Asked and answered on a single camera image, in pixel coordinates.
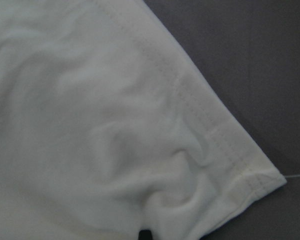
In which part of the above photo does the beige long-sleeve printed shirt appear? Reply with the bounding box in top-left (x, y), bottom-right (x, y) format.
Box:
top-left (0, 0), bottom-right (286, 240)

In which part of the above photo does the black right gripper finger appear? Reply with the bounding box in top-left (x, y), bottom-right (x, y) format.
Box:
top-left (138, 229), bottom-right (153, 240)

